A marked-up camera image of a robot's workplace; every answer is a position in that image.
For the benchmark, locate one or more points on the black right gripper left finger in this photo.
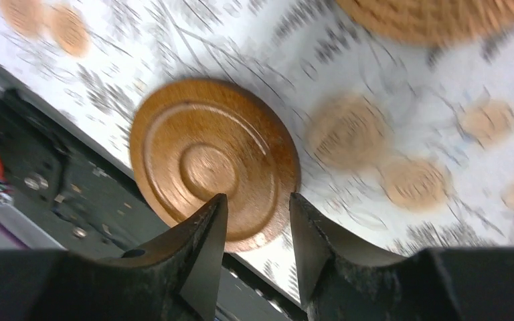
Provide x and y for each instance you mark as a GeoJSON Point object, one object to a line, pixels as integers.
{"type": "Point", "coordinates": [174, 276]}

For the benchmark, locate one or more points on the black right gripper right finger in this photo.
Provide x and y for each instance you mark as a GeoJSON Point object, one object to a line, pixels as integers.
{"type": "Point", "coordinates": [343, 277]}

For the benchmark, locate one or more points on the brown ceramic saucer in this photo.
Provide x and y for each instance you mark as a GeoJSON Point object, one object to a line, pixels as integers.
{"type": "Point", "coordinates": [195, 138]}

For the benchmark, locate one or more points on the woven rattan coaster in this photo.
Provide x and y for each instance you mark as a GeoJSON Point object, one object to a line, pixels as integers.
{"type": "Point", "coordinates": [431, 22]}

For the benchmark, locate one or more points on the floral tablecloth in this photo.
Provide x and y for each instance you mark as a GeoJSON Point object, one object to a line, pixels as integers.
{"type": "Point", "coordinates": [407, 146]}

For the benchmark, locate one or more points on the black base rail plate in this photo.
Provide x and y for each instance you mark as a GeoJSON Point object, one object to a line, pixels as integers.
{"type": "Point", "coordinates": [93, 209]}

